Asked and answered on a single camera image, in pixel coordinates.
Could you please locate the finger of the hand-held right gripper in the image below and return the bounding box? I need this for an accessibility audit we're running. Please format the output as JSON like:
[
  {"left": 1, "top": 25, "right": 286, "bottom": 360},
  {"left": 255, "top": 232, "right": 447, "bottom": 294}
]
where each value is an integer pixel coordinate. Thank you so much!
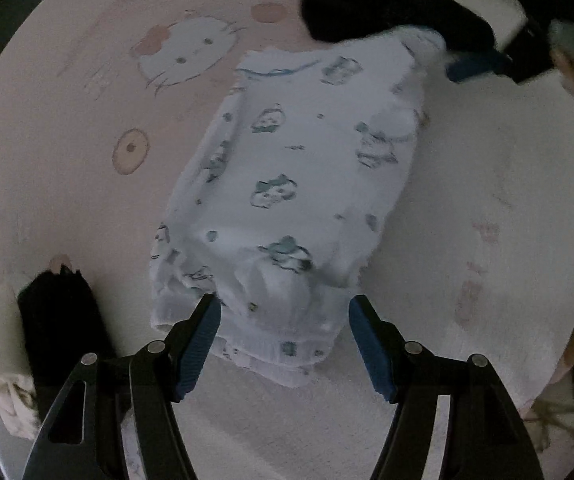
[{"left": 447, "top": 51, "right": 516, "bottom": 84}]

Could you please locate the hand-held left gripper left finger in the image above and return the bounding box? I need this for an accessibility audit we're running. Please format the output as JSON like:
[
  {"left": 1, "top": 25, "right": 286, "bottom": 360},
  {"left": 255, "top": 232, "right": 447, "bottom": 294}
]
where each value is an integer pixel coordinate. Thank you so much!
[{"left": 21, "top": 293, "right": 223, "bottom": 480}]

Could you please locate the white printed blue-piped pajama garment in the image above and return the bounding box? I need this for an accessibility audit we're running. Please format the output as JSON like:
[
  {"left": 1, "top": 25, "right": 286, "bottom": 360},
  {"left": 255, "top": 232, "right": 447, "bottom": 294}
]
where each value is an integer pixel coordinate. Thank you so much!
[{"left": 149, "top": 27, "right": 448, "bottom": 388}]

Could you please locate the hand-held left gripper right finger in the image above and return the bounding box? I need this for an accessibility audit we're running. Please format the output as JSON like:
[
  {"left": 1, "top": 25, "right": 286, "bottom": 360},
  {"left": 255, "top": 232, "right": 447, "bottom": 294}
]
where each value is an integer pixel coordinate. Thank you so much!
[{"left": 348, "top": 294, "right": 544, "bottom": 480}]

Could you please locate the folded black garment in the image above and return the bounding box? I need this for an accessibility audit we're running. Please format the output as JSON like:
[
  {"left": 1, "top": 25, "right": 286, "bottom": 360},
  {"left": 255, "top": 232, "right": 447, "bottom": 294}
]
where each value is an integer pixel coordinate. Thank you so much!
[{"left": 17, "top": 267, "right": 118, "bottom": 421}]

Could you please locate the folded cream garment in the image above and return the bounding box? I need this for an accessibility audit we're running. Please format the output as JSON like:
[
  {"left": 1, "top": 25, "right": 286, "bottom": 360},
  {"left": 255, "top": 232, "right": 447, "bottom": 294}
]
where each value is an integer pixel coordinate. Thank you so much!
[{"left": 0, "top": 280, "right": 40, "bottom": 438}]

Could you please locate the pink cat-print blanket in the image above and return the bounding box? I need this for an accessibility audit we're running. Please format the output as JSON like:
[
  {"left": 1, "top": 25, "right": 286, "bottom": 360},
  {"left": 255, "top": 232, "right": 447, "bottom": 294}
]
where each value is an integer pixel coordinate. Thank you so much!
[{"left": 0, "top": 0, "right": 574, "bottom": 480}]

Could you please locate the black metal frame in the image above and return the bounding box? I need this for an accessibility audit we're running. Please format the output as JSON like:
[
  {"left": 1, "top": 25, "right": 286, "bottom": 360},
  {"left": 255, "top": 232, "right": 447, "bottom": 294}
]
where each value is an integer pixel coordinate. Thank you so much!
[{"left": 532, "top": 355, "right": 574, "bottom": 441}]

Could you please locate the black garment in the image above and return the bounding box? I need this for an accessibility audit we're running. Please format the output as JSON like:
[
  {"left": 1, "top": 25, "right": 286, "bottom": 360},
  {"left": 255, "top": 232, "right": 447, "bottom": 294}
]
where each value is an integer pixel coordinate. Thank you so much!
[
  {"left": 299, "top": 0, "right": 532, "bottom": 56},
  {"left": 17, "top": 267, "right": 118, "bottom": 421}
]

